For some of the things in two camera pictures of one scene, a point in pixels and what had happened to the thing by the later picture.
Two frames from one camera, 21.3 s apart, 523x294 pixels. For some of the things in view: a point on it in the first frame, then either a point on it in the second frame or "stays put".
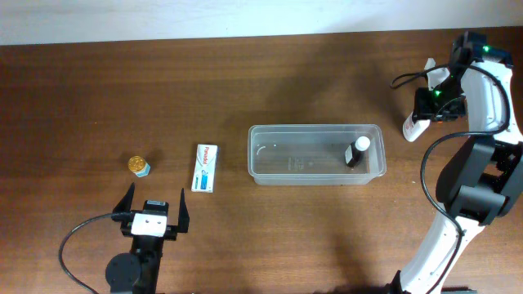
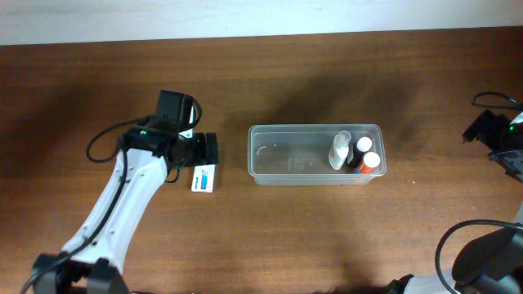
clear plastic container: (313, 154) stays put
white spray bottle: (411, 131) -> (340, 149)
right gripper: (422, 108) -> (488, 136)
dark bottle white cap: (355, 150) stays put
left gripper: (172, 229) -> (202, 155)
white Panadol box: (204, 168) stays put
